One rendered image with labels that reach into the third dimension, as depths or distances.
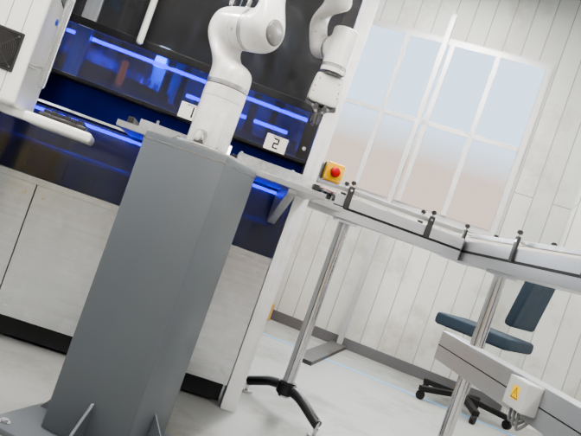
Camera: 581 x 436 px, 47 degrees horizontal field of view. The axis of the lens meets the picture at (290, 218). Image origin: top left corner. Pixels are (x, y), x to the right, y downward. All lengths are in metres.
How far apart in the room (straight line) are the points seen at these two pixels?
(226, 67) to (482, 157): 3.58
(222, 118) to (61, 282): 1.05
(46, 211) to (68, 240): 0.13
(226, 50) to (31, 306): 1.25
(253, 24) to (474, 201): 3.55
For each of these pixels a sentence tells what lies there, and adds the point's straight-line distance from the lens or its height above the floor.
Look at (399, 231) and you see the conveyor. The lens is 2.79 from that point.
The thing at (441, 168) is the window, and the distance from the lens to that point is 5.24.
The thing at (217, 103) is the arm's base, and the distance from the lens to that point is 1.87.
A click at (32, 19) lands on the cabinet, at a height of 1.05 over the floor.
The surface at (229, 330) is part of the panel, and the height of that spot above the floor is 0.29.
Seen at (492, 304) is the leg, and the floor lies 0.72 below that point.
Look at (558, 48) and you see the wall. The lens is 5.52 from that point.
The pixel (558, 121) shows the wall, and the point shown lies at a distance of 5.36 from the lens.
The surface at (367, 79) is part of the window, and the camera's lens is 5.47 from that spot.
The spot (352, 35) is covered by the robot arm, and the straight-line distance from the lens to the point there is 2.29.
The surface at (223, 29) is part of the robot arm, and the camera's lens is 1.96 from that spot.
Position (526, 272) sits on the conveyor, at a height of 0.86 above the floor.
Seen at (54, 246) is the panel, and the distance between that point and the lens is 2.62.
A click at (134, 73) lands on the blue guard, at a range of 2.61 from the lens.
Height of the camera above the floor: 0.74
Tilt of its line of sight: 1 degrees up
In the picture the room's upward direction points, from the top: 20 degrees clockwise
